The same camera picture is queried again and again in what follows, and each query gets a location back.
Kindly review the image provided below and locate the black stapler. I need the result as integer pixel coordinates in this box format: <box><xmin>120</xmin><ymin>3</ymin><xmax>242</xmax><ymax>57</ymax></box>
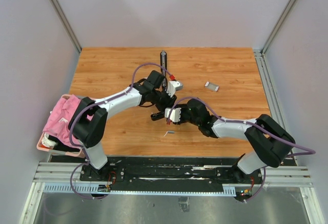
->
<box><xmin>160</xmin><ymin>50</ymin><xmax>167</xmax><ymax>76</ymax></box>
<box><xmin>150</xmin><ymin>112</ymin><xmax>165</xmax><ymax>121</ymax></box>

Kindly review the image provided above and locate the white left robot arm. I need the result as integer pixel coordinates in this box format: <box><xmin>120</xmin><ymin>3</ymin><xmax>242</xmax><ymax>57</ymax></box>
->
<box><xmin>68</xmin><ymin>70</ymin><xmax>183</xmax><ymax>181</ymax></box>

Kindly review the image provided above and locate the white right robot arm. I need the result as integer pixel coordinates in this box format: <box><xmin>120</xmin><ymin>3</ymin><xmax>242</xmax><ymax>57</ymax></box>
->
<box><xmin>178</xmin><ymin>99</ymin><xmax>295</xmax><ymax>183</ymax></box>

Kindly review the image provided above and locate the small white staple tray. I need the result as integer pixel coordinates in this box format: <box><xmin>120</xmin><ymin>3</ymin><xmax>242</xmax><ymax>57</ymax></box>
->
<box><xmin>204</xmin><ymin>82</ymin><xmax>219</xmax><ymax>92</ymax></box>

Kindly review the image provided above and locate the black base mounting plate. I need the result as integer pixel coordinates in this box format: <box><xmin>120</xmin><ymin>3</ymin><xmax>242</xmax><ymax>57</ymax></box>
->
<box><xmin>79</xmin><ymin>156</ymin><xmax>262</xmax><ymax>193</ymax></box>

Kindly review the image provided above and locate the pink cloth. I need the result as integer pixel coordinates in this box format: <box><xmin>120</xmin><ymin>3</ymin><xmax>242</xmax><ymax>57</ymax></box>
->
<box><xmin>43</xmin><ymin>95</ymin><xmax>80</xmax><ymax>148</ymax></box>

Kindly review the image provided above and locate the pink plastic basket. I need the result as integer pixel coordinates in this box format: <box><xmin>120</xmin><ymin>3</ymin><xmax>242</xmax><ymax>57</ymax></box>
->
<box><xmin>36</xmin><ymin>94</ymin><xmax>84</xmax><ymax>157</ymax></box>

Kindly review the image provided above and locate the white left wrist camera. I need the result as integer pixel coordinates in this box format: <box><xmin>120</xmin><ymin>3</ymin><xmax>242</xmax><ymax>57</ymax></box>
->
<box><xmin>166</xmin><ymin>80</ymin><xmax>183</xmax><ymax>97</ymax></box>

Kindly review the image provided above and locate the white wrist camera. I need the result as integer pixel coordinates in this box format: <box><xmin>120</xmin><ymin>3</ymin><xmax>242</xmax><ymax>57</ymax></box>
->
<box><xmin>165</xmin><ymin>108</ymin><xmax>181</xmax><ymax>123</ymax></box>
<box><xmin>166</xmin><ymin>80</ymin><xmax>183</xmax><ymax>97</ymax></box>

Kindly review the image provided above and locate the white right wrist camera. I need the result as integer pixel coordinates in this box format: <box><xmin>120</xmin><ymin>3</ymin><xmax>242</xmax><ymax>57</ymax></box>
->
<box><xmin>165</xmin><ymin>108</ymin><xmax>181</xmax><ymax>123</ymax></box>

